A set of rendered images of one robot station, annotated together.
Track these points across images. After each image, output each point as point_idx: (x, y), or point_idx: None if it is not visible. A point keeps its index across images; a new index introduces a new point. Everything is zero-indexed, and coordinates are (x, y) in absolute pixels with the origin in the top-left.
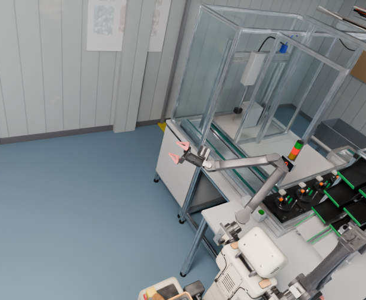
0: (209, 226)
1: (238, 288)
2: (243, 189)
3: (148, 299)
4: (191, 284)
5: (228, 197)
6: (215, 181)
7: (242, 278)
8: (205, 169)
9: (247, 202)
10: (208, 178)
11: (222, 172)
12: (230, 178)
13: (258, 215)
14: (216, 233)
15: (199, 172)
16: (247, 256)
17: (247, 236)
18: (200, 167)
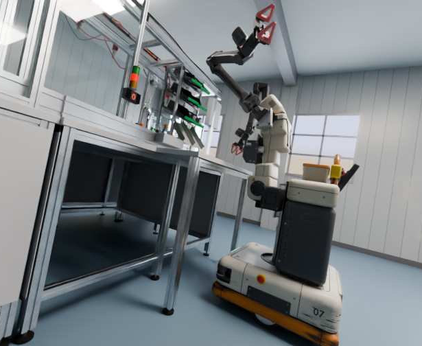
0: (204, 165)
1: (290, 133)
2: (147, 131)
3: (342, 167)
4: (274, 187)
5: (150, 147)
6: (123, 139)
7: (289, 124)
8: (93, 130)
9: (244, 91)
10: (102, 145)
11: (110, 125)
12: (125, 127)
13: (182, 141)
14: (215, 161)
15: (71, 148)
16: (284, 110)
17: (277, 99)
18: (74, 134)
